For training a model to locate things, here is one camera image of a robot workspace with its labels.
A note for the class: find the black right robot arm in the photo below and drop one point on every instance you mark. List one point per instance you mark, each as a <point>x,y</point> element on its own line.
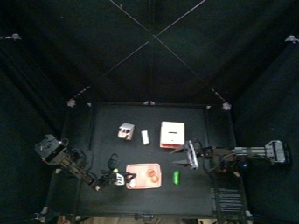
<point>248,151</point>

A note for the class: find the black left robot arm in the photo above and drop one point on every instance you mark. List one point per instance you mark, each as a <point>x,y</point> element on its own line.
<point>73,166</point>

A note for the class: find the white toy egg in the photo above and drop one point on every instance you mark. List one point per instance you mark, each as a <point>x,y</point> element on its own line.
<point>132,183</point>

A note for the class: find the small green toy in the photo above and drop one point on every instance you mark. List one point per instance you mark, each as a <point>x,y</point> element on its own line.
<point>115,170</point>

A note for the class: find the pink plastic tray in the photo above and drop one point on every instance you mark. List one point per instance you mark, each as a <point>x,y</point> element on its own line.
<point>143,167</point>

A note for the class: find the orange hollow egg half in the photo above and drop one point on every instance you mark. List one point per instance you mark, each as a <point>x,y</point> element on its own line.
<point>151,172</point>

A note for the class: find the green toy pepper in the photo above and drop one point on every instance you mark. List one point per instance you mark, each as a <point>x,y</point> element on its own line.
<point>176,177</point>

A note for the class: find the wooden box with red drawer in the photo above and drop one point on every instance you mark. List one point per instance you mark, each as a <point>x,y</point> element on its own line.
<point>172,133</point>

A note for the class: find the orange domed egg half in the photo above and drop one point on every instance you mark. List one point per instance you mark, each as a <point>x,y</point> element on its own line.
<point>155,179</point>

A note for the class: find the small white toy block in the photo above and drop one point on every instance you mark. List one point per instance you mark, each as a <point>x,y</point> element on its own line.
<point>144,137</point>

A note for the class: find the white toy knife block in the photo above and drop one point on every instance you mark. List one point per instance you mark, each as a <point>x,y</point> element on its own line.
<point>127,128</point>

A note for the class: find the white text label sticker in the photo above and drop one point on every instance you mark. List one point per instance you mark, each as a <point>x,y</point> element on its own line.
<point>229,199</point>

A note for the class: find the black table-level camera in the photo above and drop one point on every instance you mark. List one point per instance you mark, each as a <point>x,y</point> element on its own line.
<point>144,216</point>

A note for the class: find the silver frame bracket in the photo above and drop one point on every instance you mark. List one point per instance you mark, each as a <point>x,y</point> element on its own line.
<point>225,106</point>
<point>70,102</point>
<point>148,102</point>
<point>14,37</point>
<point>291,38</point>

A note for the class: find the grey vertical frame pole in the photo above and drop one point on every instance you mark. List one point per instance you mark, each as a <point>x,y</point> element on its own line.
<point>149,58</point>

